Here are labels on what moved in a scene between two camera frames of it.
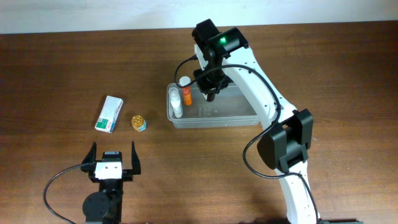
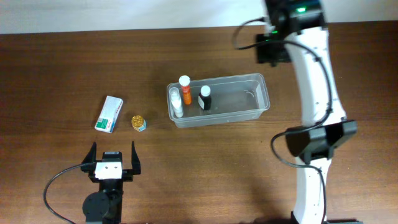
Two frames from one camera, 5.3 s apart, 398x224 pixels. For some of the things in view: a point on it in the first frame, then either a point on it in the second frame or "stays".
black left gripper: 131,170 stays
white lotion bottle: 176,104 stays
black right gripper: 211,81 → 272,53
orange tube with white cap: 184,81 stays
